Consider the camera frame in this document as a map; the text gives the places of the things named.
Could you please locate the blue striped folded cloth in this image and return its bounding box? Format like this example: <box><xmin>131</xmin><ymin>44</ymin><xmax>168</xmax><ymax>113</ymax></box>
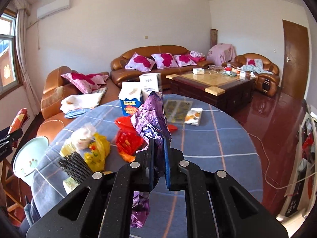
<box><xmin>65</xmin><ymin>108</ymin><xmax>91</xmax><ymax>118</ymax></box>

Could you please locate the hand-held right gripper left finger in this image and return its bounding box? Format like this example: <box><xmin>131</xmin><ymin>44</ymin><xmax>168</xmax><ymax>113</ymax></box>
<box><xmin>26</xmin><ymin>139</ymin><xmax>164</xmax><ymax>238</ymax></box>

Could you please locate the white orange snack packet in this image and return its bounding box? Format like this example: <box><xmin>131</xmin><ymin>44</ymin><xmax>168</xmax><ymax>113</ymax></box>
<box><xmin>184</xmin><ymin>108</ymin><xmax>203</xmax><ymax>126</ymax></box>

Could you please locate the red patterned bag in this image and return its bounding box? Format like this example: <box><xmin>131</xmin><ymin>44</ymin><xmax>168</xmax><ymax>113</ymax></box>
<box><xmin>7</xmin><ymin>108</ymin><xmax>28</xmax><ymax>149</ymax></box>

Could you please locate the yellow plastic bag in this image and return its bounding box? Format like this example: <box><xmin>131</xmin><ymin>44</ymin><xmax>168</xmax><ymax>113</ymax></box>
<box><xmin>59</xmin><ymin>132</ymin><xmax>111</xmax><ymax>173</ymax></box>

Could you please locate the light blue cloth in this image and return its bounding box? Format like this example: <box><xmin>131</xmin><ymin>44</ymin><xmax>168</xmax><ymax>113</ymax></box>
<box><xmin>241</xmin><ymin>61</ymin><xmax>273</xmax><ymax>75</ymax></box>

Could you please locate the wooden framed window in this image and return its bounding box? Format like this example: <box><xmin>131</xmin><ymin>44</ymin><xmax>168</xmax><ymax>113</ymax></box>
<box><xmin>0</xmin><ymin>11</ymin><xmax>19</xmax><ymax>95</ymax></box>

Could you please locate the white rack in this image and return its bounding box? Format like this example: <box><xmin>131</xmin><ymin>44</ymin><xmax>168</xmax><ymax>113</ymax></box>
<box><xmin>276</xmin><ymin>99</ymin><xmax>317</xmax><ymax>222</ymax></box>

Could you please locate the brown leather chaise sofa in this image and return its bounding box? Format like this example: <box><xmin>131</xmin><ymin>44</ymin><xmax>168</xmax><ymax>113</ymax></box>
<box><xmin>37</xmin><ymin>66</ymin><xmax>124</xmax><ymax>144</ymax></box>

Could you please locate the blue and white carton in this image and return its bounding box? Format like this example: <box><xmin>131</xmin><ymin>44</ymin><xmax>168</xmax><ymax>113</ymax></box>
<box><xmin>118</xmin><ymin>82</ymin><xmax>143</xmax><ymax>117</ymax></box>

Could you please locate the wooden chair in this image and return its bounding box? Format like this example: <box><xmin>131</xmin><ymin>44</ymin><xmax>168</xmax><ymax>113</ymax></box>
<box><xmin>0</xmin><ymin>159</ymin><xmax>32</xmax><ymax>226</ymax></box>

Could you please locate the white floor cable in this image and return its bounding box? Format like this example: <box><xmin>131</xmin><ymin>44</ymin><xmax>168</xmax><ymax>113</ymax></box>
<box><xmin>248</xmin><ymin>132</ymin><xmax>317</xmax><ymax>190</ymax></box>

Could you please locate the tall patterned cylinder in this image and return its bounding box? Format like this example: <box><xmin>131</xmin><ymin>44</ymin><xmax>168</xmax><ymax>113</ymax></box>
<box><xmin>210</xmin><ymin>29</ymin><xmax>218</xmax><ymax>52</ymax></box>

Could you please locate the clear patterned plastic tray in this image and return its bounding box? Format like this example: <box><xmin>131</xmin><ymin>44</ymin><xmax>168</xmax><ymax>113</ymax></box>
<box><xmin>163</xmin><ymin>99</ymin><xmax>194</xmax><ymax>123</ymax></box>

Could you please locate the pale blue cartoon bin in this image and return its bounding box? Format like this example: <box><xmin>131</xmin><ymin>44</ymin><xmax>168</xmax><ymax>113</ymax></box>
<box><xmin>12</xmin><ymin>136</ymin><xmax>50</xmax><ymax>201</ymax></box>

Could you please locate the long brown leather sofa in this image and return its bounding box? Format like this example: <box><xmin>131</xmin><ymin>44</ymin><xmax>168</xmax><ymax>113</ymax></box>
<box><xmin>110</xmin><ymin>45</ymin><xmax>215</xmax><ymax>88</ymax></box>

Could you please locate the brown leather armchair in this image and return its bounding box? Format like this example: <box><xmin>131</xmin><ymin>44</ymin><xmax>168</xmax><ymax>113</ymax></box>
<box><xmin>222</xmin><ymin>53</ymin><xmax>281</xmax><ymax>97</ymax></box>

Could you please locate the red plastic bag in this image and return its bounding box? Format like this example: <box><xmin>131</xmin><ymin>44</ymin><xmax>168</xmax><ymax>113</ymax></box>
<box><xmin>115</xmin><ymin>116</ymin><xmax>178</xmax><ymax>163</ymax></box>

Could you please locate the beige curtain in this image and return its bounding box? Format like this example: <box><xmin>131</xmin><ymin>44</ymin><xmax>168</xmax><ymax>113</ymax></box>
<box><xmin>10</xmin><ymin>0</ymin><xmax>41</xmax><ymax>116</ymax></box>

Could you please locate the dark wooden coffee table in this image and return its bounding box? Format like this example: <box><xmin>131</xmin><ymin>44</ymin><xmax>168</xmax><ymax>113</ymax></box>
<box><xmin>165</xmin><ymin>68</ymin><xmax>257</xmax><ymax>116</ymax></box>

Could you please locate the brown wooden door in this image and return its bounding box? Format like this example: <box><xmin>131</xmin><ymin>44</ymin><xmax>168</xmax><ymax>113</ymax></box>
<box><xmin>281</xmin><ymin>19</ymin><xmax>311</xmax><ymax>99</ymax></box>

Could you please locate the pink floral cover cloth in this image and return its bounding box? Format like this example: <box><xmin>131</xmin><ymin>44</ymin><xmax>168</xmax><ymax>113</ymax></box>
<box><xmin>207</xmin><ymin>43</ymin><xmax>237</xmax><ymax>66</ymax></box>

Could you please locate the white folded cloth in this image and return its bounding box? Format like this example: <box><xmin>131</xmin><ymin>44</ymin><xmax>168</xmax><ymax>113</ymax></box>
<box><xmin>60</xmin><ymin>92</ymin><xmax>104</xmax><ymax>112</ymax></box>

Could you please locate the white air conditioner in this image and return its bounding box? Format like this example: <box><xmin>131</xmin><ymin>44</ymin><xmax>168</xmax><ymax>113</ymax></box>
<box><xmin>37</xmin><ymin>0</ymin><xmax>71</xmax><ymax>19</ymax></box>

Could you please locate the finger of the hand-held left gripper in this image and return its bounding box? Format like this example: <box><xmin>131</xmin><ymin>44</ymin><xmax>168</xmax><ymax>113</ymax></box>
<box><xmin>0</xmin><ymin>128</ymin><xmax>23</xmax><ymax>159</ymax></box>

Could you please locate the purple plastic bag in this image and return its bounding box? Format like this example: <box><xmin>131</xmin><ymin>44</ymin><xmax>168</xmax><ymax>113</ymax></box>
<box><xmin>131</xmin><ymin>92</ymin><xmax>172</xmax><ymax>228</ymax></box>

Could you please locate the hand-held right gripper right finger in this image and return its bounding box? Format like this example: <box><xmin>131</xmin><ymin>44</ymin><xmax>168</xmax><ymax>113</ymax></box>
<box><xmin>163</xmin><ymin>137</ymin><xmax>289</xmax><ymax>238</ymax></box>

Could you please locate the white red-printed plastic bag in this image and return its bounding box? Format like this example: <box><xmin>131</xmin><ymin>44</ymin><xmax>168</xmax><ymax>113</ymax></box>
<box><xmin>71</xmin><ymin>124</ymin><xmax>97</xmax><ymax>150</ymax></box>

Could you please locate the pink floral folded blanket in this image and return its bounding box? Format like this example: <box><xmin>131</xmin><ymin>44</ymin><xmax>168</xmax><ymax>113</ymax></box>
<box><xmin>189</xmin><ymin>51</ymin><xmax>206</xmax><ymax>62</ymax></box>

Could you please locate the white carton box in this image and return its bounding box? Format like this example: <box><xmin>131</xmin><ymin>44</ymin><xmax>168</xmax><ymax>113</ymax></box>
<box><xmin>139</xmin><ymin>73</ymin><xmax>162</xmax><ymax>100</ymax></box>

